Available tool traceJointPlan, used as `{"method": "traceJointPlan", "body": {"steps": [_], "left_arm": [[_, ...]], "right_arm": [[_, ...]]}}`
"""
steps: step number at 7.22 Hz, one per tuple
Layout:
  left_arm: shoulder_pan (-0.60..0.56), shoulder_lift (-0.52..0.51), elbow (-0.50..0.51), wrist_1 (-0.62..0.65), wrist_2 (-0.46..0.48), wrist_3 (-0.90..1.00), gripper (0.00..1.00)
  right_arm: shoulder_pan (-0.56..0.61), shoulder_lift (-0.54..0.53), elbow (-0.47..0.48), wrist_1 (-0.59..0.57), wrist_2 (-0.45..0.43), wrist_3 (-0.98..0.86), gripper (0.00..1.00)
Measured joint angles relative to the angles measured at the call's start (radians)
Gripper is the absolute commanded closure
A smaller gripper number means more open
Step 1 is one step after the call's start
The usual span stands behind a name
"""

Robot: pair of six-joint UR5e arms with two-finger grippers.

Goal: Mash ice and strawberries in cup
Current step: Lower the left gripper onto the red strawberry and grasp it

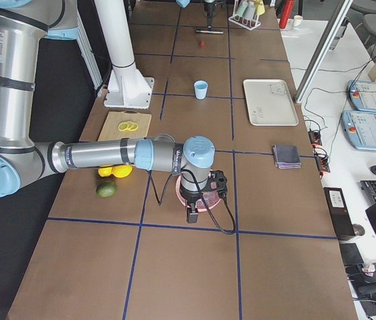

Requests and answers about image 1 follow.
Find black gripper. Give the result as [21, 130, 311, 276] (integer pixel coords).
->
[207, 170, 227, 199]
[203, 0, 222, 29]

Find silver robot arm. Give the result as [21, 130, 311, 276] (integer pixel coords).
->
[176, 0, 218, 32]
[0, 1, 227, 203]

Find pink bowl of ice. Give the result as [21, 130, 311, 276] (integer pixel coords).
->
[175, 171, 222, 212]

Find light blue plastic cup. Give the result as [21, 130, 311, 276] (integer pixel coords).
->
[193, 80, 208, 100]

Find white paper cup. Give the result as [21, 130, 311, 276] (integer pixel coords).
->
[292, 15, 303, 28]

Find steel muddler black tip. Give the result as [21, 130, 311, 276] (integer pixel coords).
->
[195, 29, 223, 35]

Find grey folded cloth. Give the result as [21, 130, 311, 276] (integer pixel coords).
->
[273, 145, 301, 169]

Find red bottle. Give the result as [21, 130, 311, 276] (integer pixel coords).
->
[279, 0, 295, 29]

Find cream bear serving tray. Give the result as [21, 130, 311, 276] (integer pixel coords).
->
[243, 79, 299, 127]

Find yellow lemon slices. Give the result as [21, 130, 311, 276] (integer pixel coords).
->
[117, 121, 139, 132]

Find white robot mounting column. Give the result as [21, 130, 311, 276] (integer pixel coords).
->
[95, 0, 155, 109]

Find bamboo cutting board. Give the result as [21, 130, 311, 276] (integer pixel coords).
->
[98, 111, 151, 141]

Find green avocado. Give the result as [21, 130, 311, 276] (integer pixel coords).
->
[95, 181, 118, 198]

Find black box with label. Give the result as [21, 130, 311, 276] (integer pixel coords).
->
[323, 187, 355, 241]

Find lower blue teach pendant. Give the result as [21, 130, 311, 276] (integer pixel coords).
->
[341, 111, 376, 151]

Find blue teach pendant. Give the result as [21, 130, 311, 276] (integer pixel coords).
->
[347, 80, 376, 112]
[341, 111, 376, 151]

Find black keyboard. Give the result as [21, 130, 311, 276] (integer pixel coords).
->
[360, 180, 376, 204]

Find upper blue teach pendant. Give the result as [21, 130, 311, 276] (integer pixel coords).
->
[347, 80, 376, 112]

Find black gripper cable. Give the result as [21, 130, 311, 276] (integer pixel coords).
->
[149, 166, 236, 235]

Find white wire cup rack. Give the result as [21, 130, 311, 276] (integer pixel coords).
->
[228, 0, 265, 31]

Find aluminium frame post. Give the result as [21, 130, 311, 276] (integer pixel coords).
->
[294, 0, 353, 104]

